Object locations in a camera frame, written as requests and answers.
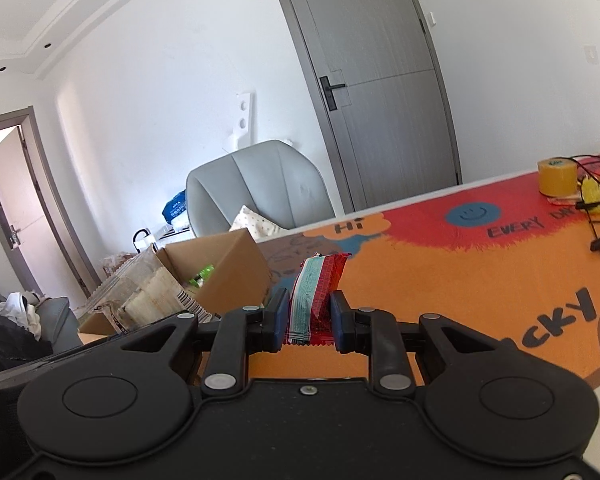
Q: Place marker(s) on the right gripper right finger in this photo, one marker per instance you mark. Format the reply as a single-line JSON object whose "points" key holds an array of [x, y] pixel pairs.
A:
{"points": [[378, 335]]}

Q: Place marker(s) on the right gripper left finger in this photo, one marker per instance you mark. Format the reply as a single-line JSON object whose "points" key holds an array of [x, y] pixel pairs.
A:
{"points": [[240, 334]]}

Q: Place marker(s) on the red teal snack packet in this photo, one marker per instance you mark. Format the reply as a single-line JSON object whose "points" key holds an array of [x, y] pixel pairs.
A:
{"points": [[309, 316]]}

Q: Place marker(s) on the cardboard box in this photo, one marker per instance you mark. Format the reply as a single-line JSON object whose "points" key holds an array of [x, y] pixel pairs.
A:
{"points": [[154, 284]]}

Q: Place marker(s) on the light green snack packet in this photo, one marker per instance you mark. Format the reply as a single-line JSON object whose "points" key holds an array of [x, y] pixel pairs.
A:
{"points": [[202, 276]]}

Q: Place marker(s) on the patterned cushion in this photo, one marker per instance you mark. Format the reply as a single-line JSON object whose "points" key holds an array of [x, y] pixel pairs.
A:
{"points": [[258, 226]]}

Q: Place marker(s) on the grey chair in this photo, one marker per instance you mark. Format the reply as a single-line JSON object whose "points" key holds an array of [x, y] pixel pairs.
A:
{"points": [[269, 178]]}

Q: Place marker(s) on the colourful cartoon table mat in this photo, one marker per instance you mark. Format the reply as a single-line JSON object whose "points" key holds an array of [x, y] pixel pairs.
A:
{"points": [[496, 255]]}

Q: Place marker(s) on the yellow tape roll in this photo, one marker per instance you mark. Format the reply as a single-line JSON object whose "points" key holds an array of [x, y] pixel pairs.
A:
{"points": [[557, 177]]}

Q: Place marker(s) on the yellow plastic bag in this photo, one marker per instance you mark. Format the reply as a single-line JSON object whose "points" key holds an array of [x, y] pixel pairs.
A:
{"points": [[590, 193]]}

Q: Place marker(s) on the grey door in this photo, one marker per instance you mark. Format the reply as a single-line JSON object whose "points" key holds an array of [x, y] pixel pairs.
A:
{"points": [[377, 89]]}

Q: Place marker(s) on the white wall socket panel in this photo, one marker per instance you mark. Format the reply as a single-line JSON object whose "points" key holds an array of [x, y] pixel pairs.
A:
{"points": [[242, 131]]}

